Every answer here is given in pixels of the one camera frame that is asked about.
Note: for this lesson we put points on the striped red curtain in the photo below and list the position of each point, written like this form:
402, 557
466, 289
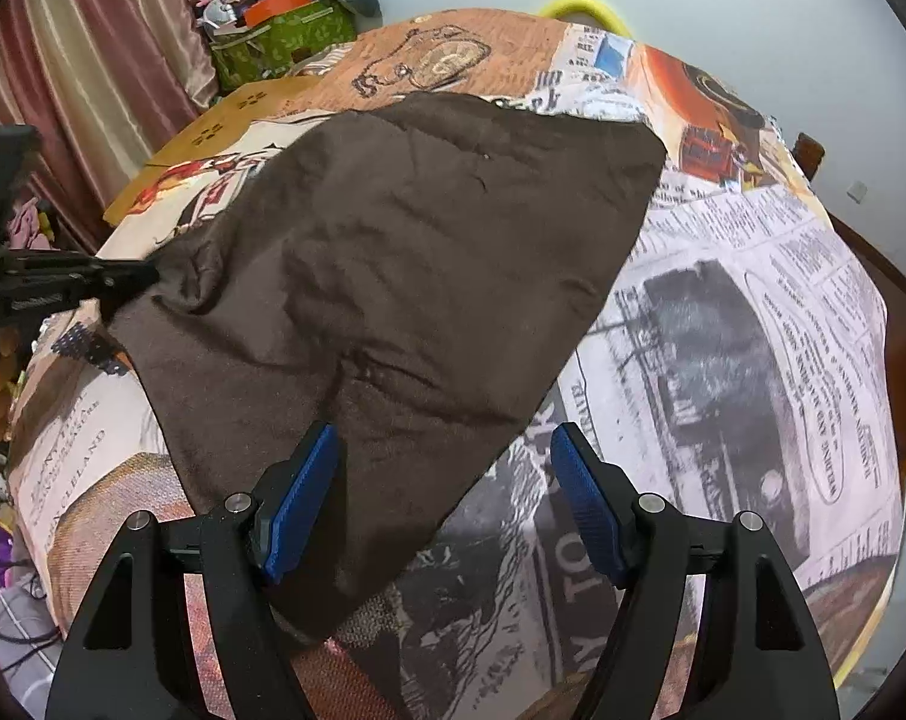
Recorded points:
85, 52

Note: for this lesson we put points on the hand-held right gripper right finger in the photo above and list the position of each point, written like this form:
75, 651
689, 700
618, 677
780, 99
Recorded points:
584, 495

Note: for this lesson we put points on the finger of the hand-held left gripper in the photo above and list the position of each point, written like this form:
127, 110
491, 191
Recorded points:
63, 300
63, 266

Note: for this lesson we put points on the grey cloth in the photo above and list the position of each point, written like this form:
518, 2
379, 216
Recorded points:
18, 615

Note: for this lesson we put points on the white wall socket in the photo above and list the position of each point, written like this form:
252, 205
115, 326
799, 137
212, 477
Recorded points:
858, 192

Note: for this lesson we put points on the pink cloth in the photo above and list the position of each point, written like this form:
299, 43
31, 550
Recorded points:
29, 225

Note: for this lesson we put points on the bed with newspaper-print sheet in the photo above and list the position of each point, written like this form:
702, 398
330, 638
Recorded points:
723, 390

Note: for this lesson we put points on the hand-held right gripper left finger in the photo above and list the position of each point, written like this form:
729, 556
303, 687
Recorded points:
303, 495

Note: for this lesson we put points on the brown t-shirt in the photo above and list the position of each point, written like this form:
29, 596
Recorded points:
393, 255

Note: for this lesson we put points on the green patterned box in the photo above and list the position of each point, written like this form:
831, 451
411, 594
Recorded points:
288, 37

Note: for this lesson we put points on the orange box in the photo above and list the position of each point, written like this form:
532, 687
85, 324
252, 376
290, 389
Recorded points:
269, 9

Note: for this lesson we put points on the wooden bed post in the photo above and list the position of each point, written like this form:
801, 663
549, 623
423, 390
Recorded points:
808, 155

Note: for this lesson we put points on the wooden lap desk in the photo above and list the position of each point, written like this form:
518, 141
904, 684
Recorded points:
228, 116

